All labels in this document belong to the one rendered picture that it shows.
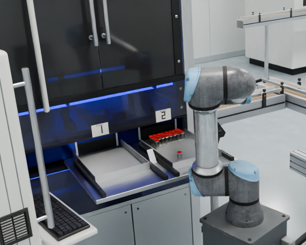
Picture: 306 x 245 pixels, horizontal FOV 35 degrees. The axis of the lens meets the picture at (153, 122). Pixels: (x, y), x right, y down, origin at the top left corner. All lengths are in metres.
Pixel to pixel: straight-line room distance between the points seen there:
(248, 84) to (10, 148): 0.81
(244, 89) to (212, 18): 6.37
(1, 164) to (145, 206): 1.11
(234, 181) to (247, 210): 0.13
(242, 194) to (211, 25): 6.25
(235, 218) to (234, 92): 0.53
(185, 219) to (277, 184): 1.36
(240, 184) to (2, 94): 0.91
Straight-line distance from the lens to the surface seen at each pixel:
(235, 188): 1.84
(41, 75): 2.09
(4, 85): 1.59
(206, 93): 1.60
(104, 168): 2.23
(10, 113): 1.61
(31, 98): 1.64
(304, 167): 3.11
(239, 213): 1.89
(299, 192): 3.84
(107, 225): 2.53
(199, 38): 7.88
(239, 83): 1.61
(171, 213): 2.67
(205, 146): 1.74
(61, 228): 1.92
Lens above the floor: 1.81
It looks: 20 degrees down
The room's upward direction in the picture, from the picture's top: 4 degrees counter-clockwise
